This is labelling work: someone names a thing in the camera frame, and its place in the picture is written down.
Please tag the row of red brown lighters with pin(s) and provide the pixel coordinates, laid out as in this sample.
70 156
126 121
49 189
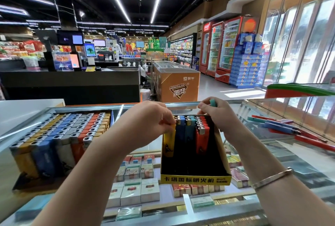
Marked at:
77 147

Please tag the row of yellow lighters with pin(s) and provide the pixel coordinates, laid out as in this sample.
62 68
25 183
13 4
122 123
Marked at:
25 163

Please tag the open refrigerated chiller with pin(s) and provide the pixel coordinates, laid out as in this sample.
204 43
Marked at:
182 50

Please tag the brown cardboard carton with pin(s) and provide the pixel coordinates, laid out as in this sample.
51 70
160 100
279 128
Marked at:
177 84

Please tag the black checkout counter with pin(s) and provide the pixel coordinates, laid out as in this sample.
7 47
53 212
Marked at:
68 86

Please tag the red drink fridge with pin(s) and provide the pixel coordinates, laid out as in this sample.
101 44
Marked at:
229 50
204 48
214 49

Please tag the pile of blue yellow lighters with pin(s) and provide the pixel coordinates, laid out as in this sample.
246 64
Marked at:
293 132

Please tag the red green container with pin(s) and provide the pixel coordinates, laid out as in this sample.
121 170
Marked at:
301 90

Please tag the blue yellow lighter display box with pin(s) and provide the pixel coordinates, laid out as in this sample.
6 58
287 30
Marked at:
47 184

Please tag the person's left forearm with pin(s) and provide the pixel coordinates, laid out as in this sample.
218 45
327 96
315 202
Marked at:
83 192

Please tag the orange round sign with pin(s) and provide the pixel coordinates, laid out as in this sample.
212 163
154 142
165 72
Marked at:
249 24

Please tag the row of blue lighters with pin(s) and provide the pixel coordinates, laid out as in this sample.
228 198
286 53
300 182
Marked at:
44 160

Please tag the row of grey white lighters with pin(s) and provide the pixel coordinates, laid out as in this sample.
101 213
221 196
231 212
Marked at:
64 155

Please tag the green plain lighter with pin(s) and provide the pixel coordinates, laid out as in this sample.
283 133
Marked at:
213 102

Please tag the stack of blue cartons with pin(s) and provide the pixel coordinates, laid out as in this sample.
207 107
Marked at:
250 61

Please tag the black checkout monitor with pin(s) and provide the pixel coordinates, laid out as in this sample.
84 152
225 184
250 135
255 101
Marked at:
70 38

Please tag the blue poster screen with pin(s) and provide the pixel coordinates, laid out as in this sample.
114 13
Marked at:
63 61

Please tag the row of tan lighters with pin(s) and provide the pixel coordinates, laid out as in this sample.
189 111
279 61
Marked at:
102 121

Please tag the person's right hand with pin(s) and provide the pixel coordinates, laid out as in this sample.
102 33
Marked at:
225 118

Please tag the person's left hand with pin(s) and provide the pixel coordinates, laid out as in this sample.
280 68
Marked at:
146 124

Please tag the glass display case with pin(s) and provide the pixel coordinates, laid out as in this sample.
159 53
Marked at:
26 139

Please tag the person's right forearm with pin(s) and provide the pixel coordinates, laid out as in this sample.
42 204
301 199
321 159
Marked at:
288 186

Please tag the small checkout screen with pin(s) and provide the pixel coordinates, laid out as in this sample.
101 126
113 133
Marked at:
90 50

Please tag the glass entrance doors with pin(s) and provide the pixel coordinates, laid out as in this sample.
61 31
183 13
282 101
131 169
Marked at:
303 37

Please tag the row of plain coloured lighters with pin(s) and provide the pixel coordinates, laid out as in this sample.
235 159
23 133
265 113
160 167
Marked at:
191 134

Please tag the row of cigarette packs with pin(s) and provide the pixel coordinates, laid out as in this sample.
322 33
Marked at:
133 194

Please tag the black yellow display box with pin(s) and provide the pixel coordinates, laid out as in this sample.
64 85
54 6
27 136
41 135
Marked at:
196 165

